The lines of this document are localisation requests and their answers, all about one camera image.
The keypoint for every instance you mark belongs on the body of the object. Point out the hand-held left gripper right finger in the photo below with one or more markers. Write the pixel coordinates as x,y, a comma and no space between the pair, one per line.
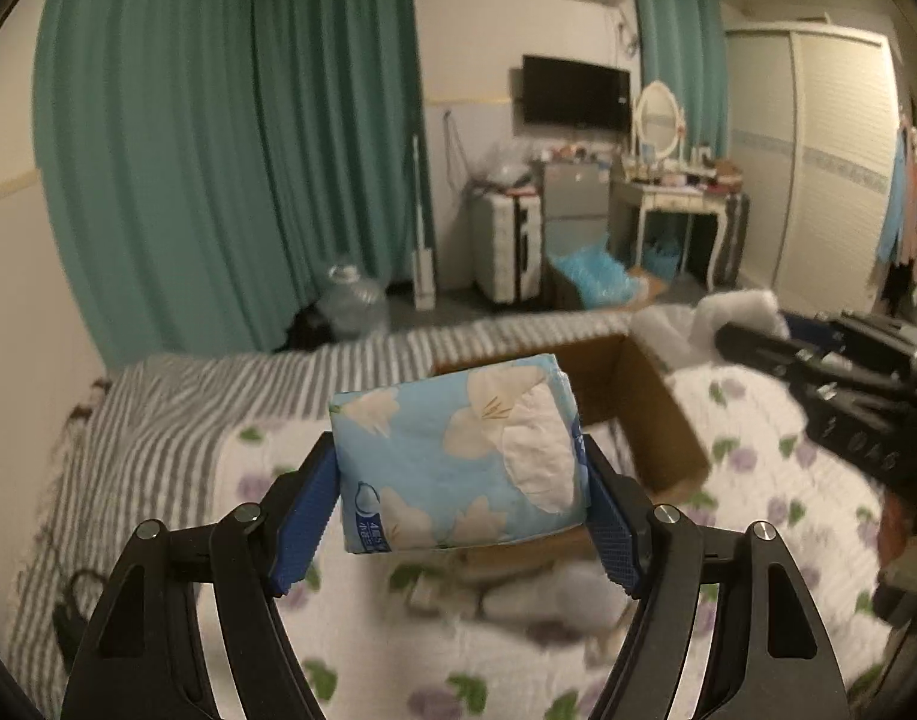
615,532

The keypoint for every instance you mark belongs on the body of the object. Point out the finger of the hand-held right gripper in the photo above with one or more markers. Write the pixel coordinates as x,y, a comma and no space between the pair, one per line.
765,356

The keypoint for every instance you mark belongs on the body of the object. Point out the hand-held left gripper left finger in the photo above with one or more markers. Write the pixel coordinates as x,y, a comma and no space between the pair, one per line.
308,510

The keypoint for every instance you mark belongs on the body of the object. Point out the brown cardboard box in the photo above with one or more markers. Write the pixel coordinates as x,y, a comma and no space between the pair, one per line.
623,405

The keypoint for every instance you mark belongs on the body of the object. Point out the blue floral tissue pack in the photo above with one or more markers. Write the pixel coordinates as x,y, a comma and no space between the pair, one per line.
458,450

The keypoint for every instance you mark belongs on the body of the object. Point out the floral white quilt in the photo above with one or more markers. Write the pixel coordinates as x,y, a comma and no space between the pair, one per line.
653,540

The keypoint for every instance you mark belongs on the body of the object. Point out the grey striped bed sheet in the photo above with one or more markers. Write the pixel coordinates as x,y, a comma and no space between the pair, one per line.
203,420

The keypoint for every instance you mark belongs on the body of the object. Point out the white dressing table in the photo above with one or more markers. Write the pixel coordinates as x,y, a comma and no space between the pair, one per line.
672,202

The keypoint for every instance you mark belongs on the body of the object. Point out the hanging clothes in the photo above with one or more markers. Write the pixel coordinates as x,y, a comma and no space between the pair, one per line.
912,202

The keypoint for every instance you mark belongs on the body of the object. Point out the white wardrobe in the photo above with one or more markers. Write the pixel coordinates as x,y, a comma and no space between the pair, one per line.
818,157

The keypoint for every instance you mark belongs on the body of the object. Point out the clear water jug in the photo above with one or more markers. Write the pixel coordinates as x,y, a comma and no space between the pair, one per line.
351,300

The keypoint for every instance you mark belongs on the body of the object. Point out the grey mini fridge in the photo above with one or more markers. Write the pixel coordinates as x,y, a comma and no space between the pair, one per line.
574,199

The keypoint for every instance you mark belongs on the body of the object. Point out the oval vanity mirror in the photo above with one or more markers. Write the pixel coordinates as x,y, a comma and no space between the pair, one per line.
657,118

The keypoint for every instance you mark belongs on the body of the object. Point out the white suitcase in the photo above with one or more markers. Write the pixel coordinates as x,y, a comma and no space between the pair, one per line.
507,244

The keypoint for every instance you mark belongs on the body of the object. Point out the narrow teal curtain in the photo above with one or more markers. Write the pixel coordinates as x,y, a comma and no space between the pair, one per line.
679,52

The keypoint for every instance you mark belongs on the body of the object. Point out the clear plastic bag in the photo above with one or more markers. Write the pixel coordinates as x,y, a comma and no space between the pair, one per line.
503,165

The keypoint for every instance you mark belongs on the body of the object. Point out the wide teal curtain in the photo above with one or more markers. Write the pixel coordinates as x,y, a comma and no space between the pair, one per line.
226,135

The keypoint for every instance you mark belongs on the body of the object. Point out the black wall television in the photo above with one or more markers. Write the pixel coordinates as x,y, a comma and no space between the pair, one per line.
574,94

